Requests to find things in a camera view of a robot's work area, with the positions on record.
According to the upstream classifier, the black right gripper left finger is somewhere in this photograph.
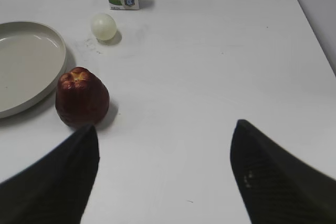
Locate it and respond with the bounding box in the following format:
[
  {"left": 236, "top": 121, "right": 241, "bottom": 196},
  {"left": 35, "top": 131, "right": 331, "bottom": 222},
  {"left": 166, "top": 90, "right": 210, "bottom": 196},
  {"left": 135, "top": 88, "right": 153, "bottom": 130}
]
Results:
[{"left": 1, "top": 125, "right": 99, "bottom": 223}]

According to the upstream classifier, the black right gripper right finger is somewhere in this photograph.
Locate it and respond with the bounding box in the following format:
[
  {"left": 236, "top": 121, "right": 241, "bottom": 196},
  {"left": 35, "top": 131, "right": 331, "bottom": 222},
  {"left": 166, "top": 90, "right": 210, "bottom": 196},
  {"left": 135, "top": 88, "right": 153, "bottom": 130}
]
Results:
[{"left": 230, "top": 119, "right": 335, "bottom": 223}]

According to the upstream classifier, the dark red wax apple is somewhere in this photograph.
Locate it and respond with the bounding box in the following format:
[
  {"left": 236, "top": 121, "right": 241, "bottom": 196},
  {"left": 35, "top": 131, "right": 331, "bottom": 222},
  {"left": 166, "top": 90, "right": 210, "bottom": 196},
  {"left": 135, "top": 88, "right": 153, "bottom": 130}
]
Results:
[{"left": 55, "top": 67, "right": 110, "bottom": 128}]

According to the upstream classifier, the beige round plate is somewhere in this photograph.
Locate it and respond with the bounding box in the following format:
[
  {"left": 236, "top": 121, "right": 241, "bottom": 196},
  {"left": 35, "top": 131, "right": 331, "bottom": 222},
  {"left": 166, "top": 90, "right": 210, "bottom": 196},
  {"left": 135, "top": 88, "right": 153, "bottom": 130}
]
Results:
[{"left": 1, "top": 21, "right": 67, "bottom": 118}]

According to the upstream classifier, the white egg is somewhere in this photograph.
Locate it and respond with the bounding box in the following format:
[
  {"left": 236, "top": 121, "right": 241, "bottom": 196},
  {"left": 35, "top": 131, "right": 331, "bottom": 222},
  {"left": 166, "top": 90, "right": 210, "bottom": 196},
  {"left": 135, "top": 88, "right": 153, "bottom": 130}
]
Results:
[{"left": 91, "top": 13, "right": 117, "bottom": 41}]

